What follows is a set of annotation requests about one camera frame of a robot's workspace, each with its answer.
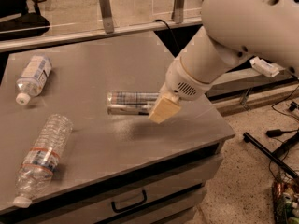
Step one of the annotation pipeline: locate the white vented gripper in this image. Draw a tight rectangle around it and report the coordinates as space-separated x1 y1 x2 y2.
149 59 211 123

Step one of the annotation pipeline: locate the basket of colourful items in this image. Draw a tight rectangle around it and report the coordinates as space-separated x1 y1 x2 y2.
272 178 299 224

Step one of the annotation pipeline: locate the white tag on arm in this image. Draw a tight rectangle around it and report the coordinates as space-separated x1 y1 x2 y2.
249 57 279 77

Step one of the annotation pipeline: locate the black office chair left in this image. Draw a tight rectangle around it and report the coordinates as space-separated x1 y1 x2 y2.
0 0 50 41

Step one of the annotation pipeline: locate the metal glass bracket middle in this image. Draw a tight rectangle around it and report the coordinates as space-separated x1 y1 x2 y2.
171 0 185 24

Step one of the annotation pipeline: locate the metal glass bracket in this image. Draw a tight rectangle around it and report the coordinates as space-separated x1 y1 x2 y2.
171 0 185 24
99 0 114 34

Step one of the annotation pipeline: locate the black stand leg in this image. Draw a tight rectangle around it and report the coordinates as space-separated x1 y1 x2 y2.
243 133 299 179

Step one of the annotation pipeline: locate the white label water bottle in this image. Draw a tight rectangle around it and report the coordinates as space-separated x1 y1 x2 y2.
16 55 52 105

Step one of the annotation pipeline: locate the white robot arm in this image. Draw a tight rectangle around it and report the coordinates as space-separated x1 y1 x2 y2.
149 0 299 123

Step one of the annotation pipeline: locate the blue silver redbull can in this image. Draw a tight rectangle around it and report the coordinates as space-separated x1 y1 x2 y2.
107 91 158 115

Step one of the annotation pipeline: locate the metal glass bracket left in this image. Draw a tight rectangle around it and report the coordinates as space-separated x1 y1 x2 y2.
99 0 114 34

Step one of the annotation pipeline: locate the black cable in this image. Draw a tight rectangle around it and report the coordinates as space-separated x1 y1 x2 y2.
152 18 181 56

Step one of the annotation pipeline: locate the clear ribbed water bottle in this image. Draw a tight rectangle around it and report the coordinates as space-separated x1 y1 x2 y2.
13 114 73 208

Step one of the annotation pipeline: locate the grey drawer with black handle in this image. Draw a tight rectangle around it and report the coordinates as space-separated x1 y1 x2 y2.
36 154 222 224

